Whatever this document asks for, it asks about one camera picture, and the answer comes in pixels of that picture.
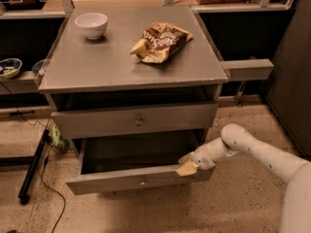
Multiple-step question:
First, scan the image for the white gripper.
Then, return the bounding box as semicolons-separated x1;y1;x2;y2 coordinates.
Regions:
176;143;228;177

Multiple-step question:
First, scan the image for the grey drawer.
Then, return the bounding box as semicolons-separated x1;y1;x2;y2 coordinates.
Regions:
52;102;218;139
66;132;212;195

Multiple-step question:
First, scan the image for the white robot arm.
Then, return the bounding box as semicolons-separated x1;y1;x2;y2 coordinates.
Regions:
176;123;311;233

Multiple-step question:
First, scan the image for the grey top drawer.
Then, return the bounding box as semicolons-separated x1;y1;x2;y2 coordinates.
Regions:
52;102;218;139

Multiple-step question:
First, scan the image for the grey drawer cabinet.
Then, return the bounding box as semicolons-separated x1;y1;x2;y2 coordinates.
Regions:
37;5;228;190

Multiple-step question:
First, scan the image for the grey side shelf right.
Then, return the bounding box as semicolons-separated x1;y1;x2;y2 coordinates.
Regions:
221;59;274;82

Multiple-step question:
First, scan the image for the grey side shelf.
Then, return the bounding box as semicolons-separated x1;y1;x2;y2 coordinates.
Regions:
221;59;274;82
0;71;38;95

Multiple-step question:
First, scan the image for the brown snack chip bag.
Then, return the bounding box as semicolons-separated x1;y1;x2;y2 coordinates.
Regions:
130;22;193;63

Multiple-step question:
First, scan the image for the white ceramic bowl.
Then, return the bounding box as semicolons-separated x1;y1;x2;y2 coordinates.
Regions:
75;13;108;40

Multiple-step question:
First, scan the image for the black table leg bar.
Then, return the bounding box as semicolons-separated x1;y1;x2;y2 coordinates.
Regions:
18;129;50;205

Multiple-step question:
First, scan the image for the clear glass bowl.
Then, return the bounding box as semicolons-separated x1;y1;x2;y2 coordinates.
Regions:
32;59;50;75

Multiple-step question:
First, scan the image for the grey side shelf left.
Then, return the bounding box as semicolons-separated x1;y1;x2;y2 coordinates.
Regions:
0;71;38;95

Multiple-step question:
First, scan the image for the blue patterned bowl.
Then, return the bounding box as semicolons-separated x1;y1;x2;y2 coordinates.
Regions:
0;58;22;79

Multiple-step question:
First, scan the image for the green item in wire basket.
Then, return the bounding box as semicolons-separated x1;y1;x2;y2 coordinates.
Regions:
51;125;70;154

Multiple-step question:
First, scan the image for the black floor cable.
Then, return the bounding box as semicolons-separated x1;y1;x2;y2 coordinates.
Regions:
0;81;67;233

